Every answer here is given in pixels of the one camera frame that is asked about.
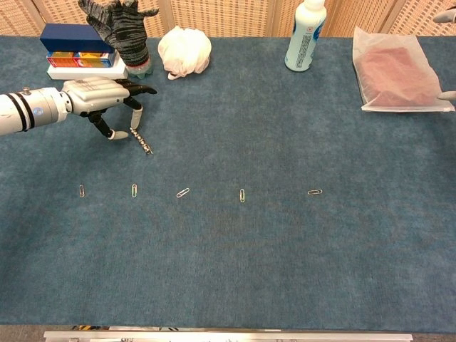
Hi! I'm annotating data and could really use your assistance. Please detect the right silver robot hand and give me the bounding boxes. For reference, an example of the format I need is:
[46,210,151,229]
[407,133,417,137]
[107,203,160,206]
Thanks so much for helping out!
[433,11,456,102]

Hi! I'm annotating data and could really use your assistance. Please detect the blue felt table cover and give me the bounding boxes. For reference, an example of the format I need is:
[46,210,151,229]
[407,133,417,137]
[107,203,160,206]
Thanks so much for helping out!
[0,34,456,327]

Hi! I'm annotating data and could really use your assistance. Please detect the flat white box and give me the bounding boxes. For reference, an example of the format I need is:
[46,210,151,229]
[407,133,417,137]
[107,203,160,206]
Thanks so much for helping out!
[46,56,130,81]

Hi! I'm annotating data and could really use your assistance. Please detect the small orange box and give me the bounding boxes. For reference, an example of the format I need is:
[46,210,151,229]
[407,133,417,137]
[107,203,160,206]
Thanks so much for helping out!
[75,51,117,69]
[46,51,76,68]

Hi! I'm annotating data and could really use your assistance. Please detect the grey knit glove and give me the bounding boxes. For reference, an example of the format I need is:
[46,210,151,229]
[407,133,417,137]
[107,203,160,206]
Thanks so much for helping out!
[77,0,160,68]

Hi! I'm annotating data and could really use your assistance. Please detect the green bottle under glove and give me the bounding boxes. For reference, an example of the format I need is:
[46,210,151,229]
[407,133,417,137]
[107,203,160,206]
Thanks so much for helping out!
[126,60,155,78]

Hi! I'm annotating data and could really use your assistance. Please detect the translucent zip bag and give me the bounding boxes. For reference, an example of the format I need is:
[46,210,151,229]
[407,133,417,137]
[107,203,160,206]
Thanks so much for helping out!
[352,25,456,113]

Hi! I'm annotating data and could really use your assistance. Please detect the dark blue box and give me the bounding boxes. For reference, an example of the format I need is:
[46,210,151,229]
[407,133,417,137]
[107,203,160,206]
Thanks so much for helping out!
[39,23,117,55]

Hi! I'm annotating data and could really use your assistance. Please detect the pink cloth in bag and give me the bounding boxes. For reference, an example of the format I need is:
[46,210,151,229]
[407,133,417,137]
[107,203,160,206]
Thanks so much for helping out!
[358,46,443,108]

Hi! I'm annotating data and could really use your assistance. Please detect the light blue plastic bottle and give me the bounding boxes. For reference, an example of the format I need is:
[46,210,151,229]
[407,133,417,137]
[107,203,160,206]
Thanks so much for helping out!
[284,0,328,73]

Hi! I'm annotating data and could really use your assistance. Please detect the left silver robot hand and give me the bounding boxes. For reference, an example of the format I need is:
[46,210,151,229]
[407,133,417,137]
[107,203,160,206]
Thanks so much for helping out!
[61,77,158,142]

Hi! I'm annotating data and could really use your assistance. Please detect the metal drill bit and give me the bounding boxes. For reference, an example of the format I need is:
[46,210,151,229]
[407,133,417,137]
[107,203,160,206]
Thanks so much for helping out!
[129,126,155,155]

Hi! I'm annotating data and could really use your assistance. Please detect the aluminium rail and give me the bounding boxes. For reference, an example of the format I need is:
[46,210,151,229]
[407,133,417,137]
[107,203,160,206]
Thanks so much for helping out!
[43,330,415,342]

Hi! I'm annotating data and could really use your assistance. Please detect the wicker folding screen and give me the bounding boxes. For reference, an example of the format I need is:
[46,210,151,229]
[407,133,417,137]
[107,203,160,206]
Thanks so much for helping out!
[0,0,456,38]

